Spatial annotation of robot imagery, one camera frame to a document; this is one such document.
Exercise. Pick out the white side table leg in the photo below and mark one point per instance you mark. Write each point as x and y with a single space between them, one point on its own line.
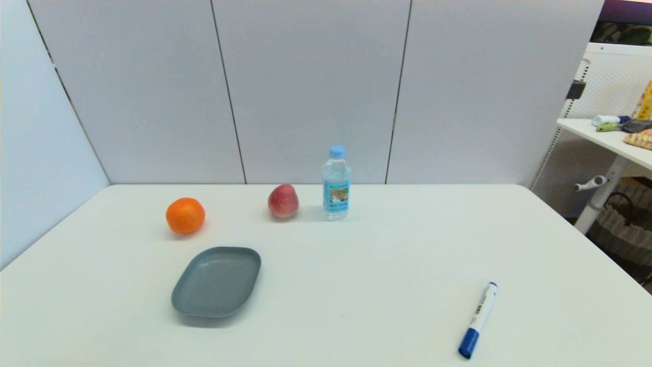
606 196

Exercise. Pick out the clear soda water bottle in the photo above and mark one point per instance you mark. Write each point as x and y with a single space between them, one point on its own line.
336 193

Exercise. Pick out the white and blue tube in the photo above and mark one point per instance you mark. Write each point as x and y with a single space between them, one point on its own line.
607 120

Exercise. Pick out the dark grey flat object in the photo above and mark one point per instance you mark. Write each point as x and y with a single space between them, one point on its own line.
637 126

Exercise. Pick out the red apple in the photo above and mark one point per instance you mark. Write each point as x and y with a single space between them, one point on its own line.
283 202

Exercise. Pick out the grey rounded plastic tray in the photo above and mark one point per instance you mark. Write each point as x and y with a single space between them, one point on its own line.
216 283

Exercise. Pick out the tan bread loaf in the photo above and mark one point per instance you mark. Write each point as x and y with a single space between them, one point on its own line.
641 139

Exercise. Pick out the blue capped whiteboard marker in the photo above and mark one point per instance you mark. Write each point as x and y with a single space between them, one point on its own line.
479 315

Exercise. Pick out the yellow snack bag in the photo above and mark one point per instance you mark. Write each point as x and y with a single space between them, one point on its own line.
646 102

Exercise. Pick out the woven wicker basket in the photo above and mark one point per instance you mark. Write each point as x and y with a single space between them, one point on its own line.
626 229

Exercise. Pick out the white pegboard panel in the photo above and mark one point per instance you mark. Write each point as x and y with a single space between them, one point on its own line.
608 76

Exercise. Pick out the black pegboard clip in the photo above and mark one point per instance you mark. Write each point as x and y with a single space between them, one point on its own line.
576 90

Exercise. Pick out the orange fruit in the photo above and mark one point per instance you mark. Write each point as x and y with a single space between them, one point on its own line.
185 216

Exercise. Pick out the green small object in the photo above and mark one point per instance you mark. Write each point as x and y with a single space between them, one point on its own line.
608 127

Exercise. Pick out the white side table top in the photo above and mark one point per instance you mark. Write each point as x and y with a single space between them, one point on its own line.
601 136

